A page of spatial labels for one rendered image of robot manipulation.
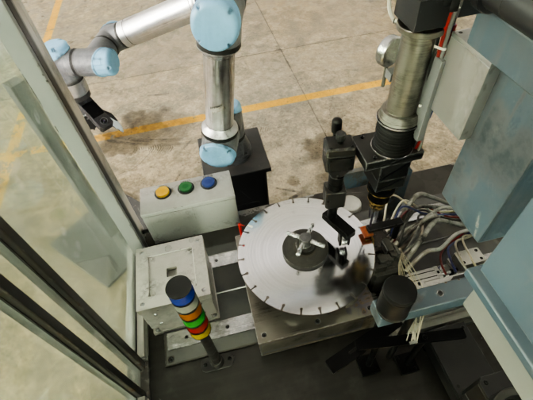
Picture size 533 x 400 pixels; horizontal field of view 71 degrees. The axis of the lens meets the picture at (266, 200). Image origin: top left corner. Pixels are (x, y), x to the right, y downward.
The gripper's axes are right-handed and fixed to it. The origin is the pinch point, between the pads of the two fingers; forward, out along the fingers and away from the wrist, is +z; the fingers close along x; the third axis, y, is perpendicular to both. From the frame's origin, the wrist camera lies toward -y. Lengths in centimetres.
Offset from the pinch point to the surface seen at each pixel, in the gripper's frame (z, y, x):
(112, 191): -18.6, -38.9, 18.7
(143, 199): 1.2, -28.6, 8.5
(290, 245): -5, -76, 0
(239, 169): 16.3, -33.1, -27.6
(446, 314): 10, -114, -14
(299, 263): -5, -81, 3
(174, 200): 1.3, -36.4, 3.4
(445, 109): -46, -97, -12
